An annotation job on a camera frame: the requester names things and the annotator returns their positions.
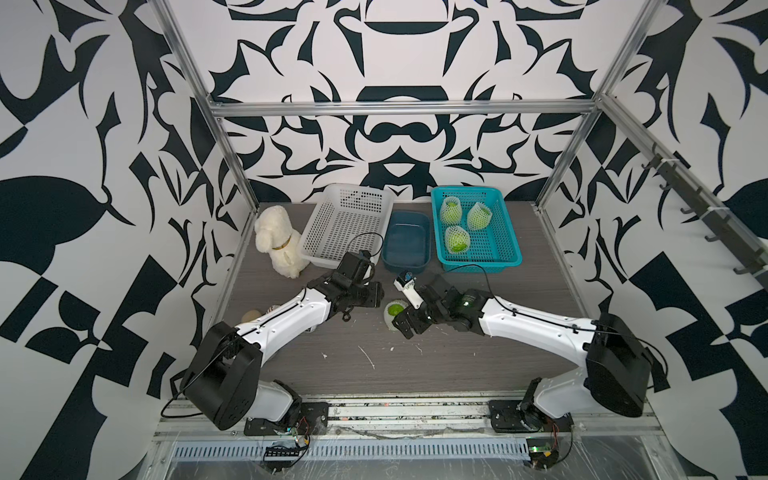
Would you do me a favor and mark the white foam net sleeve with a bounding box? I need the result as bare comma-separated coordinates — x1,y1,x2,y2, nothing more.
439,196,463,226

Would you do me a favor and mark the green custard apple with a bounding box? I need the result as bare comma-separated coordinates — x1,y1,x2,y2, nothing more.
446,230,470,253
386,302,405,319
441,203,463,225
472,209,492,230

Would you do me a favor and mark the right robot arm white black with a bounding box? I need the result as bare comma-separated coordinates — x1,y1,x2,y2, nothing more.
393,272,654,430

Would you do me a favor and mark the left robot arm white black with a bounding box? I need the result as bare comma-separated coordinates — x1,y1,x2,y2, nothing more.
180,250,383,430

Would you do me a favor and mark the white perforated plastic basket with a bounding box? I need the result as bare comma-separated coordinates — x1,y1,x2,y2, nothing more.
298,184,395,269

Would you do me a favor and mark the dark blue plastic tub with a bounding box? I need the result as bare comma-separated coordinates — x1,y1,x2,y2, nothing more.
381,210,433,274

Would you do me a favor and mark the teal perforated plastic basket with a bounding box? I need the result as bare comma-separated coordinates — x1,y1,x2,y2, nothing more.
431,186,522,273

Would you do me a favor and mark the white plush dog toy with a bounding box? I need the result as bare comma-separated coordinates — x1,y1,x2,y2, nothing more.
254,206,309,279

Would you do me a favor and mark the tan wooden cylinder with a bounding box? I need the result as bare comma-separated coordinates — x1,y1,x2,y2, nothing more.
241,309,263,324

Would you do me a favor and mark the right green circuit board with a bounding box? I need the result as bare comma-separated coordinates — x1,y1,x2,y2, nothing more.
524,439,559,471

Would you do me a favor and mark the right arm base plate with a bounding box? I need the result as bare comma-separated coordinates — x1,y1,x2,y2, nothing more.
488,377,574,433

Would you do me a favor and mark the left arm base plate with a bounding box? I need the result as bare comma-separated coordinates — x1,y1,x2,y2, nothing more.
244,381,330,436

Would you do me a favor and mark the black wall hook rail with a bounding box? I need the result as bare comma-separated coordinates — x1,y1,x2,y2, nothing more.
643,143,767,289

